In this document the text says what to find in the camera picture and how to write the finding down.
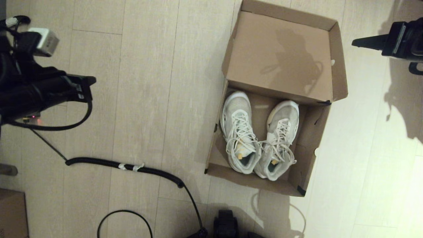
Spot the brown cardboard shoe box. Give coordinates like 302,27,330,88
204,0,348,197

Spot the white sneaker tan toe edge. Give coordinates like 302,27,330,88
254,100,300,181

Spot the white sneaker black side mark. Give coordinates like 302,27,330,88
220,91,261,175

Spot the small brown cardboard box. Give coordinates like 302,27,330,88
0,190,29,238

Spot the grey metal foot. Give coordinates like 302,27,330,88
0,164,19,176

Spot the black ridged robot part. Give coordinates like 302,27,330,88
213,210,238,238

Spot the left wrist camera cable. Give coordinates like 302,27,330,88
7,101,93,131

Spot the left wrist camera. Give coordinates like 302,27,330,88
28,27,60,57

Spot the thick black taped cable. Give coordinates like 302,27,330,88
0,15,31,28

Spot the black coiled cable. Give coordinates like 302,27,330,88
26,121,208,238

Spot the thin black cable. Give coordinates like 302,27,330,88
97,210,154,238

